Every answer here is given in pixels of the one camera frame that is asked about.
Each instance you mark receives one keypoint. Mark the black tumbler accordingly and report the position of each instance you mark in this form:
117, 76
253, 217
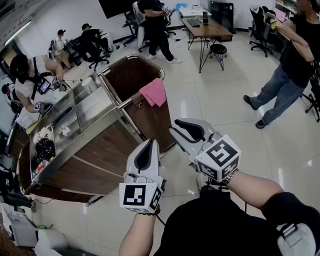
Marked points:
205, 18

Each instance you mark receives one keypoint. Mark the white desktop printer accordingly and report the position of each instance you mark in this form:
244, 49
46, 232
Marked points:
25, 120

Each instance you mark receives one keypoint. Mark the white floor printer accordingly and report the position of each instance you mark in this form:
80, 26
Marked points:
20, 227

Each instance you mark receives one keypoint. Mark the clear bottle red label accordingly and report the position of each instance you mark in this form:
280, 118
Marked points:
40, 168

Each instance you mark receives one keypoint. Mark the ceiling light strip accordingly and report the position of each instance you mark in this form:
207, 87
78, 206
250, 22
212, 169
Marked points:
17, 32

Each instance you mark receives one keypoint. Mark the black screen stand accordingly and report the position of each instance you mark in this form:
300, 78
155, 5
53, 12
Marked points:
130, 27

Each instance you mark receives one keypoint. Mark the steel and wood housekeeping cart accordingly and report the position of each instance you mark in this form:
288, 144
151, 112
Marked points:
100, 155

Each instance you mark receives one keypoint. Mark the white sofa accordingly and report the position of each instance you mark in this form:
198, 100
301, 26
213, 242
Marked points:
50, 242

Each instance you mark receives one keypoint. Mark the brown fabric laundry hamper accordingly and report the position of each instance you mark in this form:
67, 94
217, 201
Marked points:
23, 172
130, 75

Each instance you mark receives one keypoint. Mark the white shelf rack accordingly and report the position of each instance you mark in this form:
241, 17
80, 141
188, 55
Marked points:
285, 7

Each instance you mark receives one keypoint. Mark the crumpled white tissue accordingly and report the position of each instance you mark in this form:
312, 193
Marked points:
66, 131

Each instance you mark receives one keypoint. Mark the metal wrist watch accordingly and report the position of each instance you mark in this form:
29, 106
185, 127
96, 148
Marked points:
228, 178

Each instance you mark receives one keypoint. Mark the person's right forearm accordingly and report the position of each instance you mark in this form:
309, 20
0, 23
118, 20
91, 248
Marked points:
255, 187

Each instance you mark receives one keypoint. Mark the white grey office chair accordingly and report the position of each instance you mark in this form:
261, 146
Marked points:
140, 37

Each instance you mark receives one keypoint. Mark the person's white shoe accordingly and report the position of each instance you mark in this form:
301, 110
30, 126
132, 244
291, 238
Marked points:
201, 181

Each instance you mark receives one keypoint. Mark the person's black shirt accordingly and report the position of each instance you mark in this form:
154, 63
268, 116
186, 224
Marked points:
212, 225

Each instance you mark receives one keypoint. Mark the black keyboard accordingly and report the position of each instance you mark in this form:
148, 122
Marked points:
194, 23

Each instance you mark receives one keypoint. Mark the small green object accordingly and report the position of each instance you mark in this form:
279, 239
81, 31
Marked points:
41, 227

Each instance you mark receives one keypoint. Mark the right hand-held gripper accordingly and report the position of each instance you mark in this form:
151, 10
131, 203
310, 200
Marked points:
220, 157

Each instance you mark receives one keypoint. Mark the black white office chair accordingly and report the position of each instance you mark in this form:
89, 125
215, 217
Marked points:
260, 25

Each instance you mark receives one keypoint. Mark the person's left forearm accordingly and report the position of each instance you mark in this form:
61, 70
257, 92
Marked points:
135, 237

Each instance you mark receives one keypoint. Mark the black round stool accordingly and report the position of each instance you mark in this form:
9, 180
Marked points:
218, 48

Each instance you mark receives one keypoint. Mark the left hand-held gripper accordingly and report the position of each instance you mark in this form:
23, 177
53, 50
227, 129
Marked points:
140, 197

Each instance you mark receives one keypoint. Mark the plain white cup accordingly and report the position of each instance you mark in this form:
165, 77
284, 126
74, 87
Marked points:
88, 85

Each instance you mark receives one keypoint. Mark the pink cloth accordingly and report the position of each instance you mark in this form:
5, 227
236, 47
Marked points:
153, 93

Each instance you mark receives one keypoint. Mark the black wall screen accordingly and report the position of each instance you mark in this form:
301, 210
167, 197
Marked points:
115, 7

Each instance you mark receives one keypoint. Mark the wooden desk black legs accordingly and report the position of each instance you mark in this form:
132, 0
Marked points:
210, 31

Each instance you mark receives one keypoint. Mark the black cabinet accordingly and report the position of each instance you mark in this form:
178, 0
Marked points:
222, 15

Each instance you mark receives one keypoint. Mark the black plastic bag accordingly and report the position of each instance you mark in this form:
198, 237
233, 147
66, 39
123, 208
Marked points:
45, 150

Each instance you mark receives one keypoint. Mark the black oblong object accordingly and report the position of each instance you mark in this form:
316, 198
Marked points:
61, 117

